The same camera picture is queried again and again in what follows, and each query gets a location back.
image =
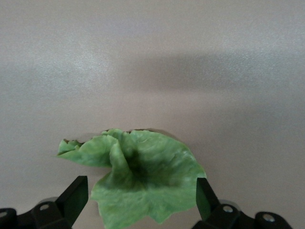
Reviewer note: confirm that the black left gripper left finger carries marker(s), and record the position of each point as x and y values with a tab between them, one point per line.
71	198

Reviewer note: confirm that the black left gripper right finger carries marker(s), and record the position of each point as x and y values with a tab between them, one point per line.
209	205

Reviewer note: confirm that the green lettuce leaf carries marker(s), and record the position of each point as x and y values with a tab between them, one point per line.
152	179

